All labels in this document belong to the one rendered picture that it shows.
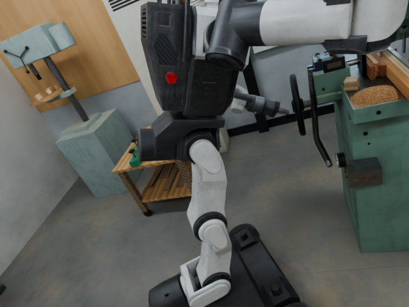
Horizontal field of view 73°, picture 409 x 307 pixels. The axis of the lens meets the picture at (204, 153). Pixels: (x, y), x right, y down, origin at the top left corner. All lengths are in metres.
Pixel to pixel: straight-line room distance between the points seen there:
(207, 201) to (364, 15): 0.77
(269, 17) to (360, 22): 0.16
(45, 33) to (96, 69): 0.61
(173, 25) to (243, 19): 0.22
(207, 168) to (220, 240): 0.34
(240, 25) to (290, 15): 0.11
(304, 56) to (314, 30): 2.10
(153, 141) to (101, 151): 1.76
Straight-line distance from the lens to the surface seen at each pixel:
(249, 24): 0.64
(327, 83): 1.26
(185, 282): 1.39
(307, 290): 1.63
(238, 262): 1.57
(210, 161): 0.94
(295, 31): 0.60
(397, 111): 1.12
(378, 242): 1.69
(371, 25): 0.60
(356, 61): 1.32
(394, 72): 1.20
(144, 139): 0.91
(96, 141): 2.60
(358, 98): 1.09
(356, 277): 1.66
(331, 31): 0.58
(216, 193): 1.06
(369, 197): 1.45
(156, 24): 0.79
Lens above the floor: 1.41
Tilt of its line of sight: 30 degrees down
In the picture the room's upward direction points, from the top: 23 degrees counter-clockwise
